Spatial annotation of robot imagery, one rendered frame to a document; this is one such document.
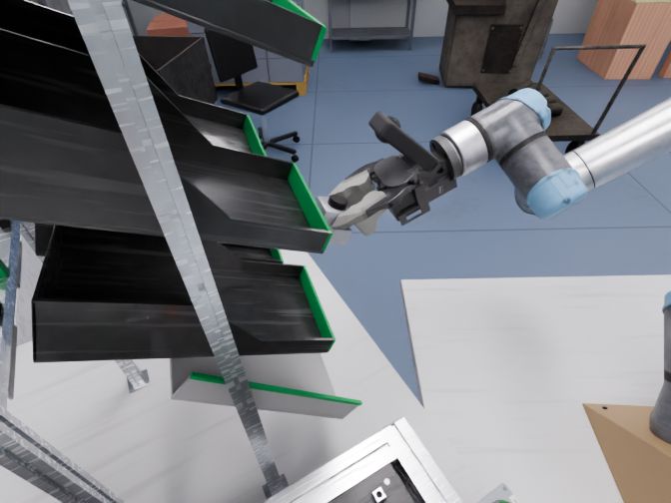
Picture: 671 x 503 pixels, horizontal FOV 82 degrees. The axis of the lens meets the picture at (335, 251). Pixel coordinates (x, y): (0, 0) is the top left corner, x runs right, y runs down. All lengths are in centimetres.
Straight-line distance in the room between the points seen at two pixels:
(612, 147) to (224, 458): 83
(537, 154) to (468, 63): 409
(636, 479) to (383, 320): 138
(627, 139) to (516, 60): 404
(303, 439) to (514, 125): 63
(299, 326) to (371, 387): 37
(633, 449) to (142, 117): 79
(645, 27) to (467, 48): 187
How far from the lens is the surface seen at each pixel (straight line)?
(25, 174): 30
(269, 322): 47
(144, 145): 25
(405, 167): 60
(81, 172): 29
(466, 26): 460
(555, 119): 352
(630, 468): 84
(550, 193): 62
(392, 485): 65
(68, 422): 95
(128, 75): 23
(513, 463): 82
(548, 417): 88
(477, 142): 62
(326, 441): 78
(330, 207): 58
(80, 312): 37
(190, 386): 47
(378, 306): 206
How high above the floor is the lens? 159
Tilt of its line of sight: 43 degrees down
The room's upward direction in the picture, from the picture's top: 1 degrees counter-clockwise
